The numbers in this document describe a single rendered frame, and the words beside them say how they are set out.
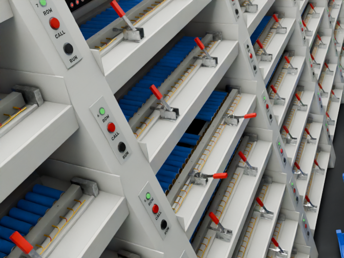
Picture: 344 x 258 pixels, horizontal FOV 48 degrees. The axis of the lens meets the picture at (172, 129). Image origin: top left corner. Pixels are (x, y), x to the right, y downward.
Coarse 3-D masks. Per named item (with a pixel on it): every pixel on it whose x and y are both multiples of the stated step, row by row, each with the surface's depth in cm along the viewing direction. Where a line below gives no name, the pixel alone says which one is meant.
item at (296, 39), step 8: (280, 0) 176; (288, 0) 175; (296, 0) 182; (296, 16) 179; (296, 24) 179; (296, 32) 181; (304, 32) 188; (296, 40) 184; (312, 64) 196; (304, 72) 191; (304, 80) 194; (312, 80) 193; (320, 96) 205; (312, 104) 199; (312, 112) 202; (320, 112) 202; (328, 128) 213; (320, 136) 208; (328, 144) 209
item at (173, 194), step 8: (232, 96) 124; (224, 104) 120; (224, 112) 117; (232, 112) 119; (216, 120) 114; (208, 128) 111; (216, 128) 112; (208, 136) 108; (200, 144) 105; (200, 152) 103; (192, 160) 100; (184, 168) 98; (192, 168) 99; (200, 168) 100; (184, 176) 96; (176, 184) 94; (184, 184) 95; (176, 192) 92; (168, 200) 90
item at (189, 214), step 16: (224, 80) 130; (240, 80) 127; (240, 96) 128; (240, 112) 120; (224, 128) 114; (240, 128) 115; (224, 144) 108; (208, 160) 103; (224, 160) 105; (192, 192) 94; (208, 192) 96; (176, 208) 91; (192, 208) 90; (192, 224) 89
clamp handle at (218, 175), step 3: (201, 174) 95; (216, 174) 93; (219, 174) 93; (222, 174) 92; (225, 174) 92; (201, 177) 95; (204, 177) 95; (207, 177) 94; (210, 177) 94; (213, 177) 93; (216, 177) 93; (219, 177) 92; (222, 177) 92; (225, 177) 92
